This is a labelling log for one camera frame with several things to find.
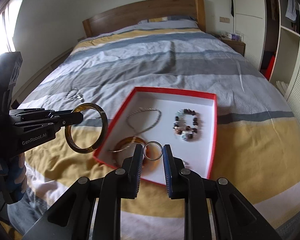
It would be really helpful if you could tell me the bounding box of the dark brown bangle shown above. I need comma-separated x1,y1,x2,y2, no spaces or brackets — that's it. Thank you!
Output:
64,102,109,155

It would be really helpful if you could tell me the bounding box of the large silver bangle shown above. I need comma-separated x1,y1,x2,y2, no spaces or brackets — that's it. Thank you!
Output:
65,88,78,99

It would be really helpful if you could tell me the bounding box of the beaded bracelet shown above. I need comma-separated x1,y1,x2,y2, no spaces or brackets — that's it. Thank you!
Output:
173,108,200,142

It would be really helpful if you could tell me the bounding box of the amber bangle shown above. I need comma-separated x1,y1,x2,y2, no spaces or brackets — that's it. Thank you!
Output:
111,136,146,167

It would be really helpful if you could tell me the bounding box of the gold chain necklace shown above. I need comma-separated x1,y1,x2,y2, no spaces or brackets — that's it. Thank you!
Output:
108,107,163,153

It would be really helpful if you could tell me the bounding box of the silver ring bangle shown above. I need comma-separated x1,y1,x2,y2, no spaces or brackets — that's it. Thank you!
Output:
142,141,163,161

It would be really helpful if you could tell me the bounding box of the red jewelry box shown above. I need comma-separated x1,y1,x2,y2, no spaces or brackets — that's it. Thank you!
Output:
94,87,217,178

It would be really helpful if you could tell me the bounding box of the striped duvet cover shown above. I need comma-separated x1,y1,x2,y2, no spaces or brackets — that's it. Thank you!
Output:
7,20,300,239

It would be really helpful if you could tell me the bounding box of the window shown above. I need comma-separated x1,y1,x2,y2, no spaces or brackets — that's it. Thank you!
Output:
0,0,23,55

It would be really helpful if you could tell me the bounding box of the red item in wardrobe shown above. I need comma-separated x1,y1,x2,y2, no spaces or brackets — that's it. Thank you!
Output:
264,55,275,81

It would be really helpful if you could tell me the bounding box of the wooden nightstand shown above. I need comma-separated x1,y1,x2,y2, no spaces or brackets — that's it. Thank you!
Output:
214,34,245,56

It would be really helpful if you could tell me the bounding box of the grey pillow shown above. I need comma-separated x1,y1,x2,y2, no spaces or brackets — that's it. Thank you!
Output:
138,15,198,29

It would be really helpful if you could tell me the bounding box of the wooden headboard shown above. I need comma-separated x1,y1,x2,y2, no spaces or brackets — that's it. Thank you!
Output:
82,0,206,37

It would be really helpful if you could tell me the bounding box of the white wardrobe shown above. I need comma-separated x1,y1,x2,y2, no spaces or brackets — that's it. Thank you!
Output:
219,0,300,131

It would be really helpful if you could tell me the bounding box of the striped hanging shirt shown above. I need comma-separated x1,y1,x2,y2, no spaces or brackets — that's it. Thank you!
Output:
285,0,297,23

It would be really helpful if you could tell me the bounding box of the low white wall cabinet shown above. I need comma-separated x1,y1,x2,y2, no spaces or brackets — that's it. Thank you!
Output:
10,47,73,109

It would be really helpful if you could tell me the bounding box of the wall switch plate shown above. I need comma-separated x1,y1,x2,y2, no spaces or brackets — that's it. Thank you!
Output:
219,17,230,23

